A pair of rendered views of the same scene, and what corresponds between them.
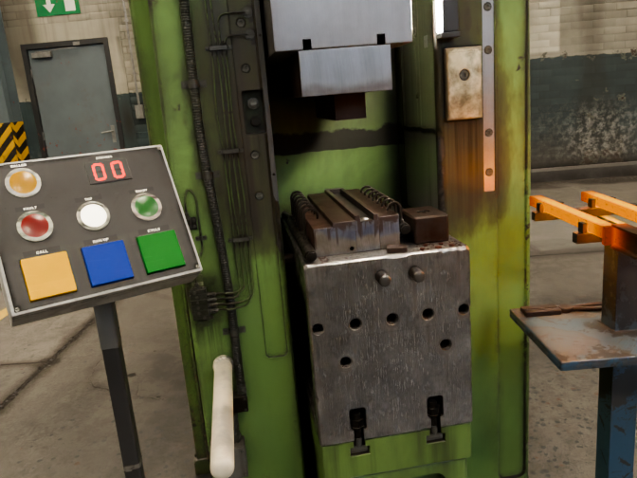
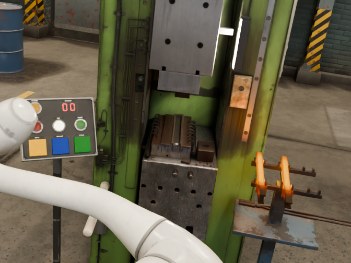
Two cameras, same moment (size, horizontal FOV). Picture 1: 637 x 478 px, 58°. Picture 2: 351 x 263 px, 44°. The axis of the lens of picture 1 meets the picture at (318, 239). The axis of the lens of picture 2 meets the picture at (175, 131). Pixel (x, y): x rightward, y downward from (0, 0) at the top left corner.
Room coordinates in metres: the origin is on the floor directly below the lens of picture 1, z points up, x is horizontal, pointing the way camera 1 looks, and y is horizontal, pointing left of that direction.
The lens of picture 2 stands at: (-0.67, -0.35, 1.91)
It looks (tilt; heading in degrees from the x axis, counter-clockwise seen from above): 23 degrees down; 7
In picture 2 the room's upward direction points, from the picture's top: 7 degrees clockwise
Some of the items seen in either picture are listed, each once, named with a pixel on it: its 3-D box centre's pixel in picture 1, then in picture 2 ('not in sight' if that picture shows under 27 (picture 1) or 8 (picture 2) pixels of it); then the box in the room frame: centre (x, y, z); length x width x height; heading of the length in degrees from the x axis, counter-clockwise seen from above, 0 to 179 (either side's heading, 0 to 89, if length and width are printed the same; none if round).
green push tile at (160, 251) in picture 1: (160, 251); (82, 144); (1.08, 0.30, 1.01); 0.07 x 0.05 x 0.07; 123
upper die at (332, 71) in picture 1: (329, 75); (180, 71); (1.49, -0.06, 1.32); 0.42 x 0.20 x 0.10; 8
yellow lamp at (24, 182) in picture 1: (23, 182); (35, 108); (1.04, 0.52, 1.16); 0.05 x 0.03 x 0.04; 98
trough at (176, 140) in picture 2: (348, 202); (177, 128); (1.50, -0.09, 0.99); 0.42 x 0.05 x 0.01; 8
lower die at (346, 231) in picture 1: (339, 216); (172, 133); (1.49, -0.06, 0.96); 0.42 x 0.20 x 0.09; 8
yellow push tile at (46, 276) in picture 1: (48, 276); (37, 147); (0.97, 0.47, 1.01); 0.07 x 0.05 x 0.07; 123
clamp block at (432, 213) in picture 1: (424, 224); (205, 151); (1.37, -0.26, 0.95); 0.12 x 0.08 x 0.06; 8
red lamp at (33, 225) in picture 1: (34, 226); (36, 127); (1.01, 0.50, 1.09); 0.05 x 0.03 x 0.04; 98
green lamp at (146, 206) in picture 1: (146, 206); (80, 124); (1.11, 0.33, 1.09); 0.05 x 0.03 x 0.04; 98
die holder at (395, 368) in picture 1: (365, 307); (176, 176); (1.51, -0.11, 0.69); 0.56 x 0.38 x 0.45; 8
